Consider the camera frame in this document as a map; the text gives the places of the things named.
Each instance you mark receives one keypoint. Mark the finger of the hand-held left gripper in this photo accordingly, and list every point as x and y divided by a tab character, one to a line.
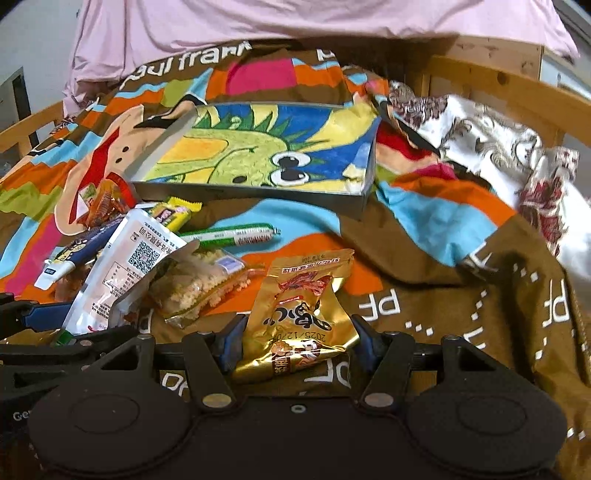
37	353
46	316

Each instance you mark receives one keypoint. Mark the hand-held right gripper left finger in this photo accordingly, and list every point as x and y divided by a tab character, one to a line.
231	347

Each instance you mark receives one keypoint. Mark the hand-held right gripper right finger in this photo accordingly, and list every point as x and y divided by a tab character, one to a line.
364	342

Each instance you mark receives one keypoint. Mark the gold snack packet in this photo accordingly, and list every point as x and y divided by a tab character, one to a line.
295	318

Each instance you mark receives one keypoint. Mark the blue and white snack packet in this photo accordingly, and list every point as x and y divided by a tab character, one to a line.
83	251

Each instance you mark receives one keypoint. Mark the white packet with square code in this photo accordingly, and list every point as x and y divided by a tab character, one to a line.
124	258

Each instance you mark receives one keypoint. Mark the yellow snack bar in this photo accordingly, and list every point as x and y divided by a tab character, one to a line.
171	213

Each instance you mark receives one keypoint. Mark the cartoon print tin box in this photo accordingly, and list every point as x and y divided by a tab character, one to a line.
240	152

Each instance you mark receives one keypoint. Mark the clear packet of puffed snack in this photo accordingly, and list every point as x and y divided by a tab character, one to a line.
198	286

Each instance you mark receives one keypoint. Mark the colourful printed blanket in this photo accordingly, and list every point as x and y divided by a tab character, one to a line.
415	286

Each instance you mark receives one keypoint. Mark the silver foil packet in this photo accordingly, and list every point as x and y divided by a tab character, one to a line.
134	295

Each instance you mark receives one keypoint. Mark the green sausage stick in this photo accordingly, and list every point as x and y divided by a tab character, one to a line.
231	234

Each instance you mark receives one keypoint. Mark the red orange snack packet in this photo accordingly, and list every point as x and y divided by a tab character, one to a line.
104	203

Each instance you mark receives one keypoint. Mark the grey door panel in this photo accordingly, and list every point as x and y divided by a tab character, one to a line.
16	106

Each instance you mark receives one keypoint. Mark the white floral quilt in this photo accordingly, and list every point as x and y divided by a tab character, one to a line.
485	134

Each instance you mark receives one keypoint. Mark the wooden board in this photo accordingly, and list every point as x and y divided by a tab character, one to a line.
485	55

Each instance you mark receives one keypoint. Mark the pink sheet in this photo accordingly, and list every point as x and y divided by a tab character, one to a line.
277	18

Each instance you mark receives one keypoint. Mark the white cabinet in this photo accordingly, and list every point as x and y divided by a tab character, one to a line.
568	69

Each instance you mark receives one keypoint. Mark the wooden bed frame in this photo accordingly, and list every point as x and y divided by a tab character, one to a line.
508	87

